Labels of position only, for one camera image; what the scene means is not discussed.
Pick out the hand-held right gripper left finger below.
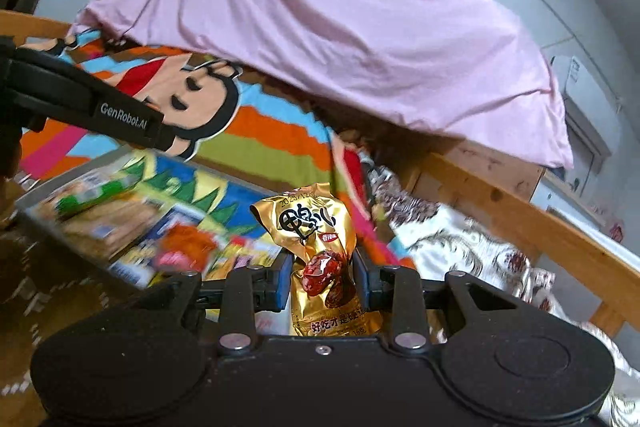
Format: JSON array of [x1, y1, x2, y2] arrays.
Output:
[[150, 253, 295, 354]]

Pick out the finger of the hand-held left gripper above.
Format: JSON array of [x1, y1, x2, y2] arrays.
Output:
[[15, 48, 166, 114]]

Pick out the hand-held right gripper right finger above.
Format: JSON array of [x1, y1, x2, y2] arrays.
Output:
[[351, 249, 531, 354]]

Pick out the golden date packet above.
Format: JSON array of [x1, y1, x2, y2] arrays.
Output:
[[250, 182, 384, 339]]

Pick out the green sausage packet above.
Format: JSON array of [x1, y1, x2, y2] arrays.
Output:
[[55, 174, 144, 221]]

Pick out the red orange snack packet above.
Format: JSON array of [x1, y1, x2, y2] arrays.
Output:
[[155, 224, 222, 276]]

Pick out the metal tray with cartoon liner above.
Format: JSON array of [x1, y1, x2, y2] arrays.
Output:
[[14, 146, 287, 294]]

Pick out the rice cracker packet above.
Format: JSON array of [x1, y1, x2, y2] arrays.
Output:
[[60, 194, 167, 261]]

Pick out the white floral satin quilt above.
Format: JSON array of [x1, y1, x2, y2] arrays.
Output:
[[370, 167, 640, 427]]

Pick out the brown cartoon printed blanket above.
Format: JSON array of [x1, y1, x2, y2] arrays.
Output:
[[0, 24, 422, 427]]

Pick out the wooden cabinet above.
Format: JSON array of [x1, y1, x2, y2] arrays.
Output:
[[430, 139, 546, 208]]

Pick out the white cabinet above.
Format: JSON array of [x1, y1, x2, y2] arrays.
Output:
[[530, 147, 626, 229]]

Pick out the pink bed sheet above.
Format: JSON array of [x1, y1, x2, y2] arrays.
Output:
[[70, 0, 575, 170]]

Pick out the white air conditioner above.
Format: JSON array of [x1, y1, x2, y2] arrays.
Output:
[[550, 54, 624, 158]]

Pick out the wooden bed frame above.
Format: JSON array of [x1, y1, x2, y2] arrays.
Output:
[[0, 9, 640, 339]]

